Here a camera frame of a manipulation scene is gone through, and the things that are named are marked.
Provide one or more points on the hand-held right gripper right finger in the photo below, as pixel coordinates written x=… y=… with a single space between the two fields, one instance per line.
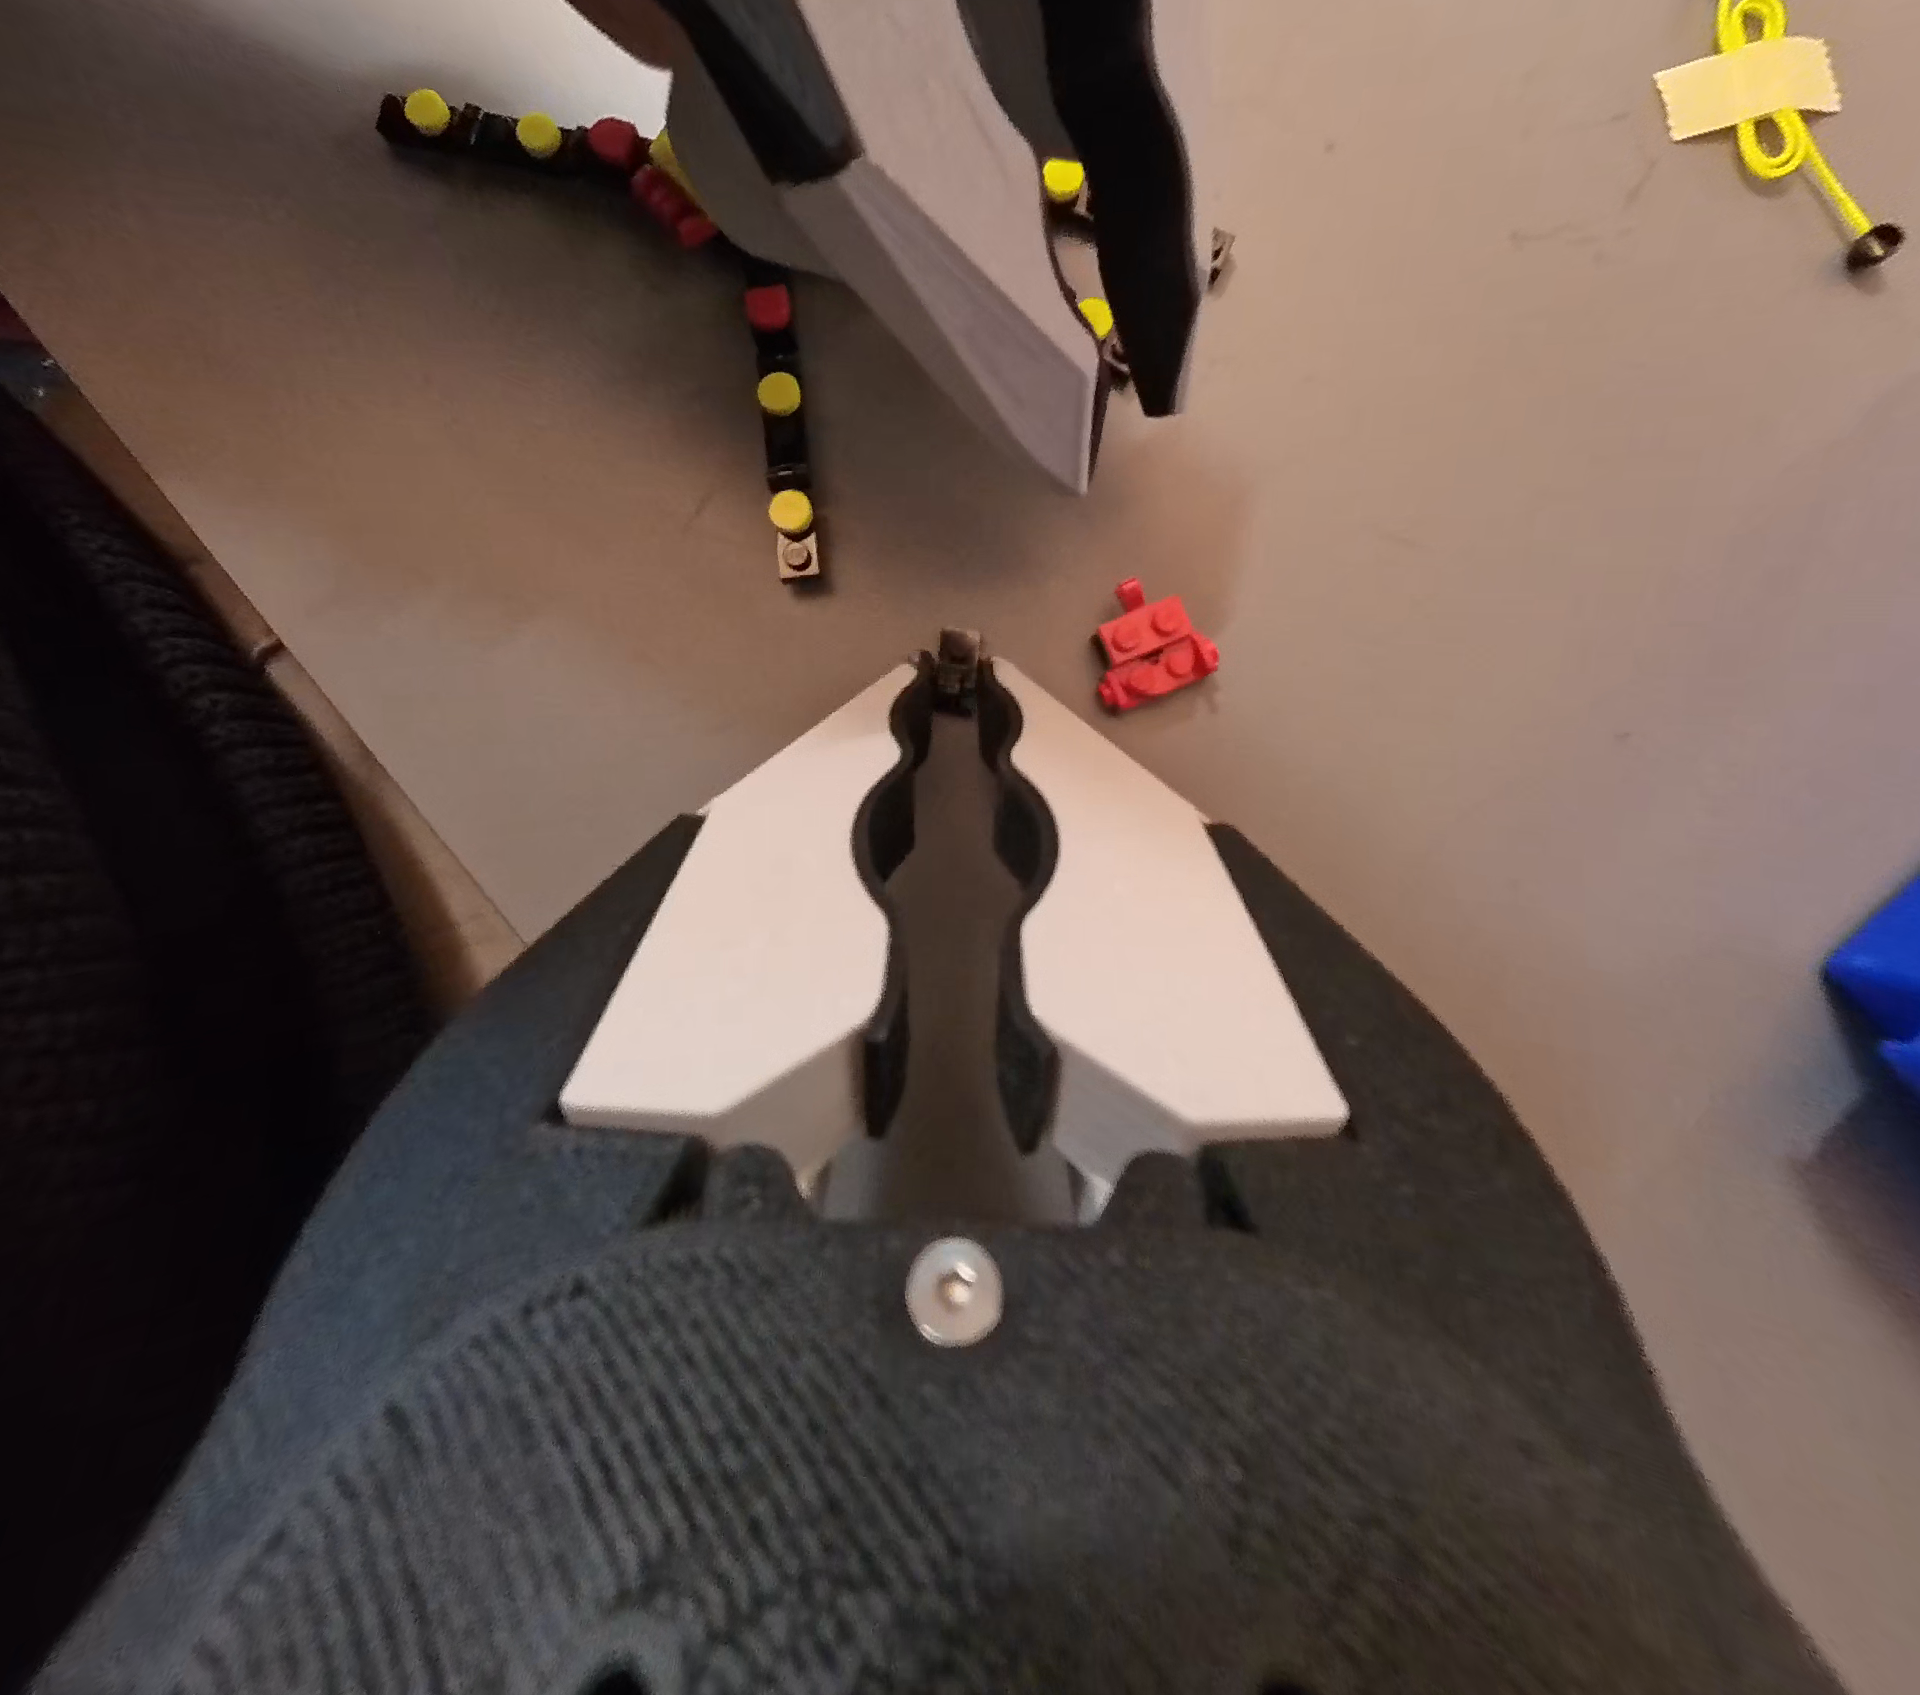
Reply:
x=1186 y=975

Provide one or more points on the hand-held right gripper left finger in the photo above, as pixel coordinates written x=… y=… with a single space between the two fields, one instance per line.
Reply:
x=719 y=975

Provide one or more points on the black yellow red lego assembly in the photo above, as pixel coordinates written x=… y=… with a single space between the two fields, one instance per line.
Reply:
x=537 y=135

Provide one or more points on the red lego piece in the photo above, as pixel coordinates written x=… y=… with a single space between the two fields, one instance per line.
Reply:
x=1150 y=654

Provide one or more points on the small black lego piece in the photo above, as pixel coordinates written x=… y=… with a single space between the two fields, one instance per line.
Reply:
x=958 y=660

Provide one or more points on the black lego piece yellow stud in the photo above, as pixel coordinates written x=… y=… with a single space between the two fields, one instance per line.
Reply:
x=1064 y=179
x=1096 y=318

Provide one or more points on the masking tape piece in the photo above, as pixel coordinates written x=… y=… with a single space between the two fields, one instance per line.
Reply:
x=1710 y=98

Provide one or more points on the blue plastic bin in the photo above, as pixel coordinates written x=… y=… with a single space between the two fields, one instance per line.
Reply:
x=1883 y=975

